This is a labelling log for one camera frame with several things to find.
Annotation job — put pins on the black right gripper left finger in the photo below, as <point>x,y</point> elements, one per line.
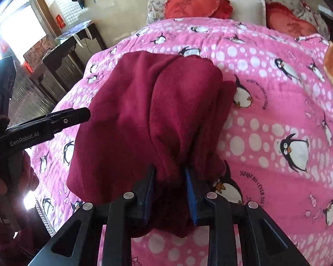
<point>102,233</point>

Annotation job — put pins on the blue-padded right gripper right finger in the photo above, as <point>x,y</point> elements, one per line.
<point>238,234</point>

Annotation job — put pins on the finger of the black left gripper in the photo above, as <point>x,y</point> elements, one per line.
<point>67,118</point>

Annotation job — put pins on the dark red fleece garment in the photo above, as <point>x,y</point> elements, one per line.
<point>154,109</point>

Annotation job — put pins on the person's left hand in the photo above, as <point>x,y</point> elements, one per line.
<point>28,179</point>

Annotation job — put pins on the dark wooden side table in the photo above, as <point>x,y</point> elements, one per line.
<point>52,61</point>

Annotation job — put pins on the large red heart cushion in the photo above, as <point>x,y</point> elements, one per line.
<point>220,9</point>

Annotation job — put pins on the white square pillow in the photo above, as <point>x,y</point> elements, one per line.
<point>249,11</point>

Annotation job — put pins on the small red heart cushion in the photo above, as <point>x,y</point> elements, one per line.
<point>282,19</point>

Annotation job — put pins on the red paper wall decoration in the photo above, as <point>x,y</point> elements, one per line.
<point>60,22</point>

